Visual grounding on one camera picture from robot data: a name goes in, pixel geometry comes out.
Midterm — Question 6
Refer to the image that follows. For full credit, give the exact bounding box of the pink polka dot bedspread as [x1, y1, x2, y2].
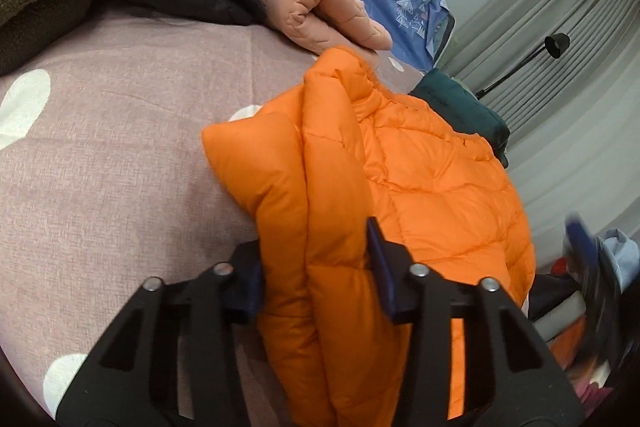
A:
[0, 5, 426, 427]

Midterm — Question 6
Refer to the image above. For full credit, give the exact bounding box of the pink quilted folded garment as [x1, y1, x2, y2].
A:
[262, 0, 393, 61]

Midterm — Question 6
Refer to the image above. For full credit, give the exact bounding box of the grey curtain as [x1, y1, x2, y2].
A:
[440, 0, 639, 265]

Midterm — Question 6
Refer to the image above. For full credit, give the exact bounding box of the orange puffer jacket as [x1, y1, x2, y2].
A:
[202, 48, 536, 426]

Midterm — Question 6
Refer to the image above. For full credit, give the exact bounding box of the dark green folded garment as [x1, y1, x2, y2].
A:
[409, 68, 511, 168]

